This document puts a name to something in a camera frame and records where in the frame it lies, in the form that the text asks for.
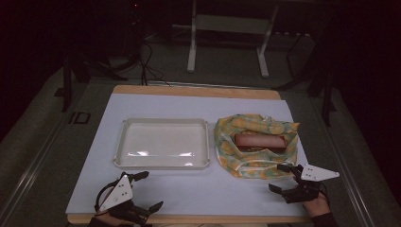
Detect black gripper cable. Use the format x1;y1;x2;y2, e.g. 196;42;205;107
94;181;123;213

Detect person's right hand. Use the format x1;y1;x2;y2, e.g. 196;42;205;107
302;192;332;219

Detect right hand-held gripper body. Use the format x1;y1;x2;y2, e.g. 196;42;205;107
282;164;341;205

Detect yellow green patterned cloth bag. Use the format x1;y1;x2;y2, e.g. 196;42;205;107
213;113;301;181

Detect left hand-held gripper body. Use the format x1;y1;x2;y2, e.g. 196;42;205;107
94;172;153;226

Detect white plastic tray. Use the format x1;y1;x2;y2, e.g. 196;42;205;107
113;117;212;170

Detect black floor cables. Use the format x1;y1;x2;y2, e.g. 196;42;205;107
137;40;172;87

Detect brown rectangular box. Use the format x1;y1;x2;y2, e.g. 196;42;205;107
234;132;288;153

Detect white table mat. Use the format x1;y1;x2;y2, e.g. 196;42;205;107
65;92;312;218

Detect dark floor bracket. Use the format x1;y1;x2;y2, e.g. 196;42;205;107
68;111;92;125

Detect white metal frame stand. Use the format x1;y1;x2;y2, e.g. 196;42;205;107
186;0;280;79

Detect dark metal stand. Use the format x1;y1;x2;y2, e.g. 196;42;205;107
61;51;129;114
273;29;338;128

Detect person's left hand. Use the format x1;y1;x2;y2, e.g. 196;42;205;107
91;211;135;227

